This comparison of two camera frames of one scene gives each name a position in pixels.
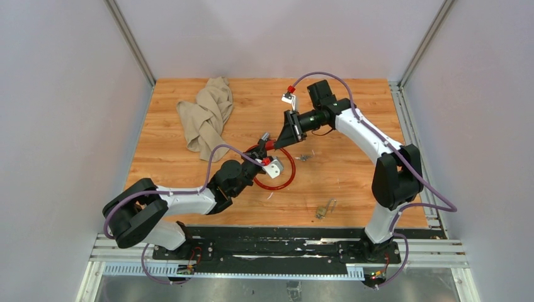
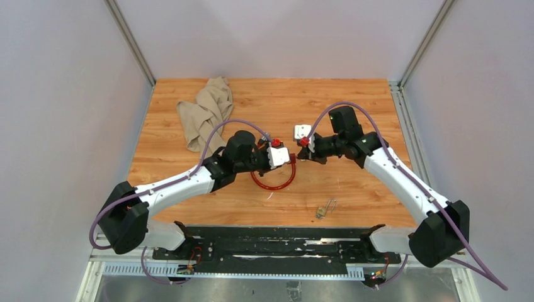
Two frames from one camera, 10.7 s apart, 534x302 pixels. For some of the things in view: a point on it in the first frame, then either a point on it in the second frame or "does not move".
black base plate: x=284 y=250 does not move
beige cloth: x=203 y=120 does not move
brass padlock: x=321 y=211 does not move
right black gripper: x=291 y=131 -> x=305 y=153
